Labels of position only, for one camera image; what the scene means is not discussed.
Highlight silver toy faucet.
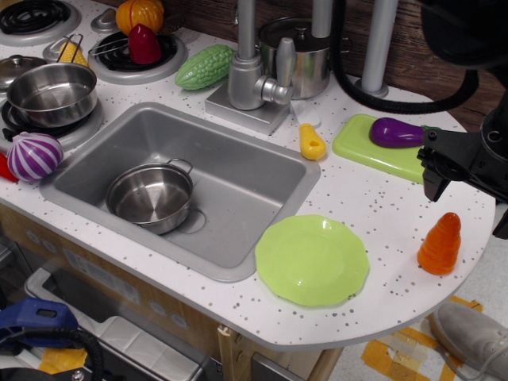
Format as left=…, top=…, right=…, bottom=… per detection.
left=205, top=1, right=296, bottom=135

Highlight purple toy eggplant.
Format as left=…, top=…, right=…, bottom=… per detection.
left=368, top=117, right=424, bottom=148

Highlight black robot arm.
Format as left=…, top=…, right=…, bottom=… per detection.
left=418, top=1, right=507, bottom=202

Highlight orange toy carrot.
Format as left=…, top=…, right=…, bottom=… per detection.
left=417, top=213, right=461, bottom=275

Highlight red toy piece left edge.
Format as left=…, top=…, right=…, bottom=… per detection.
left=0, top=153, right=18, bottom=183

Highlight black braided cable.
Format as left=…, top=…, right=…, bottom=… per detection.
left=329, top=0, right=480, bottom=116

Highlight purple striped toy onion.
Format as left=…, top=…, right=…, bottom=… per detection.
left=7, top=132, right=64, bottom=182

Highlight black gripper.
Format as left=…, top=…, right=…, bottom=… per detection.
left=418, top=129, right=508, bottom=238

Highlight small steel pot in sink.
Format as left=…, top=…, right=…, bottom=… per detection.
left=106, top=158, right=194, bottom=235

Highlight blue clamp handle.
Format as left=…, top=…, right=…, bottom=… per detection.
left=1, top=297, right=78, bottom=352

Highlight dark red toy pepper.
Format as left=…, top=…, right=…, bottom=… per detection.
left=128, top=24, right=162, bottom=64

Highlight grey support pole right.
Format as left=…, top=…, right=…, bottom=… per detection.
left=355, top=0, right=398, bottom=98

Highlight orange toy pumpkin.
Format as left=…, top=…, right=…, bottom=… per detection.
left=116, top=0, right=164, bottom=35

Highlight steel pot lid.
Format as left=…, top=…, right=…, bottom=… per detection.
left=0, top=55, right=48, bottom=93

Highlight yellow toy corn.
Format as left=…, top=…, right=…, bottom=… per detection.
left=58, top=42, right=88, bottom=67

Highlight grey shoe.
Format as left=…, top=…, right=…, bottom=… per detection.
left=429, top=302, right=507, bottom=380

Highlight yellow toy squash piece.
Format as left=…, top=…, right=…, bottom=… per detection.
left=298, top=123, right=326, bottom=160

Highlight lidded steel pot behind faucet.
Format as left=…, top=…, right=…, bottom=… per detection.
left=259, top=17, right=330, bottom=100

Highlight steel pot on stove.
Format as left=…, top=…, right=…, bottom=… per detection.
left=6, top=63, right=98, bottom=128

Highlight grey support pole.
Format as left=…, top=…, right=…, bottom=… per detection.
left=311, top=0, right=333, bottom=39
left=355, top=0, right=398, bottom=98

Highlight green toy bitter gourd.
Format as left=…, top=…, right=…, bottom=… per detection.
left=175, top=44, right=234, bottom=90

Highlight green cutting board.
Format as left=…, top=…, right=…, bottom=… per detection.
left=332, top=114, right=424, bottom=184

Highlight light green plastic plate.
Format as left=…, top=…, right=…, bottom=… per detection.
left=255, top=215, right=370, bottom=307

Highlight grey toy sink basin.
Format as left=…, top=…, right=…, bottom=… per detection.
left=40, top=102, right=321, bottom=282

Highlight grey support pole middle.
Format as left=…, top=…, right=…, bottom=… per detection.
left=311, top=0, right=333, bottom=39

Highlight wire whisk utensil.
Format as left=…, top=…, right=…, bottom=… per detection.
left=88, top=37, right=129, bottom=56

